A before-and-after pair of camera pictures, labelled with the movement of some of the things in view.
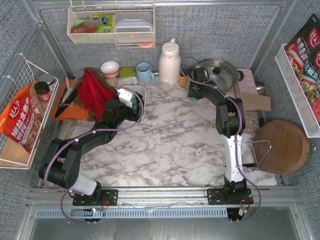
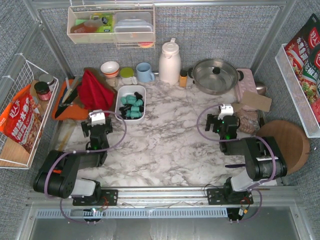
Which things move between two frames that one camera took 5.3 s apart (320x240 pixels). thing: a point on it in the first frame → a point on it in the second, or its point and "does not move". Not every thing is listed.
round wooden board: [282, 147] does not move
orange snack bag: [20, 120] does not move
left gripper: [136, 107] → [97, 127]
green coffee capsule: [134, 104] → [131, 99]
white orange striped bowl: [110, 68] does not move
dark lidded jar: [43, 90] does not move
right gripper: [194, 90] → [216, 122]
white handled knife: [77, 79] does not move
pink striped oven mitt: [252, 124] does not move
